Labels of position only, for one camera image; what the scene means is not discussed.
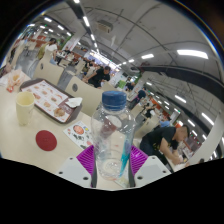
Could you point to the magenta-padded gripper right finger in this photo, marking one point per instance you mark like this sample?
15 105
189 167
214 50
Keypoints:
139 158

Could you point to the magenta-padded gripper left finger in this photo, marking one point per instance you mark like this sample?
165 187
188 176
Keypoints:
85 158

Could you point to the clear blue-capped water bottle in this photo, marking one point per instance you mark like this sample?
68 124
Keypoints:
111 133

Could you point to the colourful printed leaflet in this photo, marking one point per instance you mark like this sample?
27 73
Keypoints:
78 131

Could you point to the person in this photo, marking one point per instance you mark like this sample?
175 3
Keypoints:
50 48
160 140
99 78

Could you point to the flat round red coaster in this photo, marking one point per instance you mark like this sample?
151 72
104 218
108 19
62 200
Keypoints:
46 140

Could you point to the white crumpled napkin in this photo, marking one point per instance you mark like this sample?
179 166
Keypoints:
74 102

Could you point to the beige chair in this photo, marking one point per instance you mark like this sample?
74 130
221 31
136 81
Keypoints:
85 95
46 71

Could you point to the brown tray with paper liner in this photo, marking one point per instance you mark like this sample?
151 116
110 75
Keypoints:
46 98

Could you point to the cream paper cup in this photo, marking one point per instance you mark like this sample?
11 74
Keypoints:
25 110

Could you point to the clear bag with food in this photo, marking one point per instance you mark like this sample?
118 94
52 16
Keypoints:
13 80

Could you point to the ceiling lights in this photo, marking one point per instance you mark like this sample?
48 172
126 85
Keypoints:
192 53

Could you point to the ceiling air conditioner unit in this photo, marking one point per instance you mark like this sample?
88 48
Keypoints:
105 26

